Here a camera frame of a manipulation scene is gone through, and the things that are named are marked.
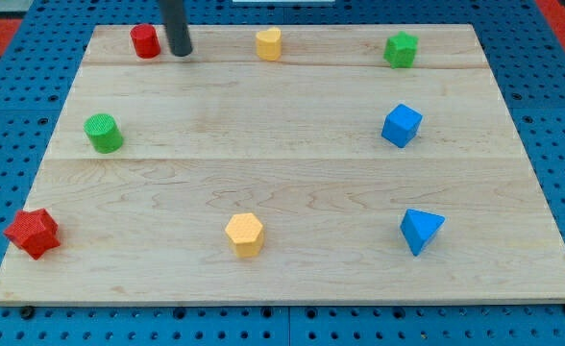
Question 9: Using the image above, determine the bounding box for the yellow hexagon block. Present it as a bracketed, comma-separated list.
[225, 212, 264, 258]

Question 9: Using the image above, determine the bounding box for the light wooden board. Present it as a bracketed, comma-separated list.
[0, 24, 565, 307]

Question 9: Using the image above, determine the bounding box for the green star block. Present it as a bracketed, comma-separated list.
[383, 31, 419, 68]

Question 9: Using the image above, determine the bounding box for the red cylinder block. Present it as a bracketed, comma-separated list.
[130, 23, 160, 59]

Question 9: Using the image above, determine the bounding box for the blue triangle block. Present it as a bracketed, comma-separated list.
[400, 209, 446, 257]

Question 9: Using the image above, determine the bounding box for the yellow heart block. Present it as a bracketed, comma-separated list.
[256, 27, 282, 62]

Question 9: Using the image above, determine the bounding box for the green cylinder block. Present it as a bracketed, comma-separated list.
[84, 113, 124, 154]

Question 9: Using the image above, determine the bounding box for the red star block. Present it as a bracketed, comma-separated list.
[4, 209, 61, 260]

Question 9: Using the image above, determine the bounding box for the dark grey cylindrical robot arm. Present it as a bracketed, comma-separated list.
[159, 0, 193, 57]

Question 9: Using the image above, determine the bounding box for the blue cube block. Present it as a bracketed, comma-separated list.
[381, 104, 423, 148]

